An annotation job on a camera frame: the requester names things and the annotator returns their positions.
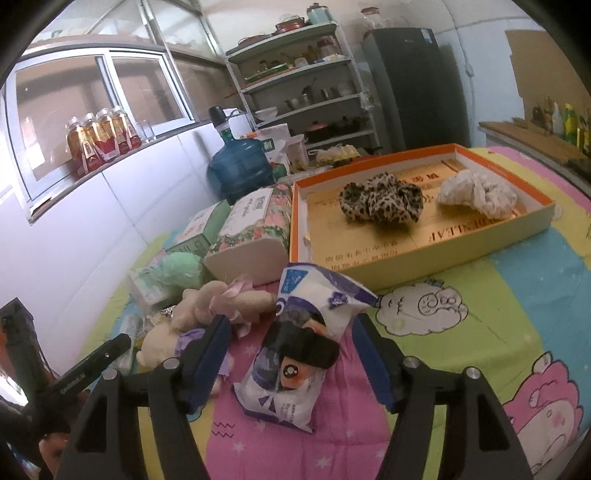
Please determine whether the white crumpled cloth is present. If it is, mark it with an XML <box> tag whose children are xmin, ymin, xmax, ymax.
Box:
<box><xmin>436</xmin><ymin>168</ymin><xmax>519</xmax><ymax>220</ymax></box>

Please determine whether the printed cartoon blanket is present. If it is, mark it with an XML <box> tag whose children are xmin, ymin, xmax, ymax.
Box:
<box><xmin>81</xmin><ymin>145</ymin><xmax>591</xmax><ymax>480</ymax></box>

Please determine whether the plush bear purple dress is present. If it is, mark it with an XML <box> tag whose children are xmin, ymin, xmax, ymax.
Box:
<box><xmin>136</xmin><ymin>320</ymin><xmax>232</xmax><ymax>398</ymax></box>

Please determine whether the plush rabbit pink dress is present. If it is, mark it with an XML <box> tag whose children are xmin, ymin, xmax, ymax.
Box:
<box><xmin>168</xmin><ymin>274</ymin><xmax>278</xmax><ymax>340</ymax></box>

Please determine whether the black orange soft toy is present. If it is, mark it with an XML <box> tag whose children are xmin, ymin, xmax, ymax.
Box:
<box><xmin>268</xmin><ymin>314</ymin><xmax>340</xmax><ymax>393</ymax></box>

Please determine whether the white box green label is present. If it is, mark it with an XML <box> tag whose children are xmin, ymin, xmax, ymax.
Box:
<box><xmin>240</xmin><ymin>124</ymin><xmax>291</xmax><ymax>162</ymax></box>

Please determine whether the floral tissue pack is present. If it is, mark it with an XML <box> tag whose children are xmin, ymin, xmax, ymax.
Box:
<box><xmin>202</xmin><ymin>184</ymin><xmax>296</xmax><ymax>284</ymax></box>

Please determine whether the grey refrigerator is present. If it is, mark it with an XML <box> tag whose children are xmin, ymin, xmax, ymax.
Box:
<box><xmin>361</xmin><ymin>27</ymin><xmax>472</xmax><ymax>153</ymax></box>

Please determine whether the tray of yellow food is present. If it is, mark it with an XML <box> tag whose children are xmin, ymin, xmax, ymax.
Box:
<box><xmin>315</xmin><ymin>144</ymin><xmax>363</xmax><ymax>166</ymax></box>

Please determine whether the large glass jar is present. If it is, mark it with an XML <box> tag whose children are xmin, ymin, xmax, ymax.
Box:
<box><xmin>360</xmin><ymin>7</ymin><xmax>393</xmax><ymax>34</ymax></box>

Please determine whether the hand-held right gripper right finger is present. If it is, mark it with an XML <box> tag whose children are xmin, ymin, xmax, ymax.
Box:
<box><xmin>353</xmin><ymin>314</ymin><xmax>536</xmax><ymax>480</ymax></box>

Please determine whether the yellow green bottle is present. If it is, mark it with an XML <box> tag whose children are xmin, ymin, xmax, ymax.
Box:
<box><xmin>563</xmin><ymin>104</ymin><xmax>579</xmax><ymax>144</ymax></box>

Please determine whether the sliding window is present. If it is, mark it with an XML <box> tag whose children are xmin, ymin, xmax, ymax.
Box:
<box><xmin>4</xmin><ymin>46</ymin><xmax>199</xmax><ymax>204</ymax></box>

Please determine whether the green tissue box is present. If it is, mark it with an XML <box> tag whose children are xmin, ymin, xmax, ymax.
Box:
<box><xmin>173</xmin><ymin>199</ymin><xmax>233</xmax><ymax>257</ymax></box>

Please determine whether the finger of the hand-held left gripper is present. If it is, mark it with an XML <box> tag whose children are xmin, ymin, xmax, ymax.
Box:
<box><xmin>85</xmin><ymin>333</ymin><xmax>133</xmax><ymax>384</ymax></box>

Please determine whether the red pot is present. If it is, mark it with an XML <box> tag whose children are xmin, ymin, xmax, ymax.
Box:
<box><xmin>276</xmin><ymin>16</ymin><xmax>308</xmax><ymax>34</ymax></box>

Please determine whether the orange cardboard box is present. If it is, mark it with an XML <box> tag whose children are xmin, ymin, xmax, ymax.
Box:
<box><xmin>288</xmin><ymin>143</ymin><xmax>555</xmax><ymax>292</ymax></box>

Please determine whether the cardboard sheet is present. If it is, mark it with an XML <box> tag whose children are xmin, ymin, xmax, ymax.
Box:
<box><xmin>505</xmin><ymin>28</ymin><xmax>587</xmax><ymax>112</ymax></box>

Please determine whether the metal shelf rack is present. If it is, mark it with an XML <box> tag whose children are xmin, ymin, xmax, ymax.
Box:
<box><xmin>225</xmin><ymin>21</ymin><xmax>384</xmax><ymax>158</ymax></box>

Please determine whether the leopard print cloth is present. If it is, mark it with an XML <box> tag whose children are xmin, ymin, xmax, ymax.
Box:
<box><xmin>339</xmin><ymin>172</ymin><xmax>423</xmax><ymax>225</ymax></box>

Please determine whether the wooden counter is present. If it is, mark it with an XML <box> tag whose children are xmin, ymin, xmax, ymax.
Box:
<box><xmin>478</xmin><ymin>117</ymin><xmax>591</xmax><ymax>171</ymax></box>

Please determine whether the teal jar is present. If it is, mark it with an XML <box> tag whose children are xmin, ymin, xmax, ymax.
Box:
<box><xmin>305</xmin><ymin>2</ymin><xmax>334</xmax><ymax>25</ymax></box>

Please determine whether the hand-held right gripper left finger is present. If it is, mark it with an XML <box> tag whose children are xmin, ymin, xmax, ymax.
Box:
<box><xmin>55</xmin><ymin>315</ymin><xmax>232</xmax><ymax>480</ymax></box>

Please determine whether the blue water jug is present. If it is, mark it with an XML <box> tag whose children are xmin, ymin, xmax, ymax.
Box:
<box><xmin>205</xmin><ymin>105</ymin><xmax>277</xmax><ymax>206</ymax></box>

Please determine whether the white mint tissue packet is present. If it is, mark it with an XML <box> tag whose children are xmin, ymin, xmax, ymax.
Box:
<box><xmin>128</xmin><ymin>263</ymin><xmax>185</xmax><ymax>310</ymax></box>

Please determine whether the pack of red drink bottles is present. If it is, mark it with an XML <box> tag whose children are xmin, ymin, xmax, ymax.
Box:
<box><xmin>65</xmin><ymin>105</ymin><xmax>144</xmax><ymax>174</ymax></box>

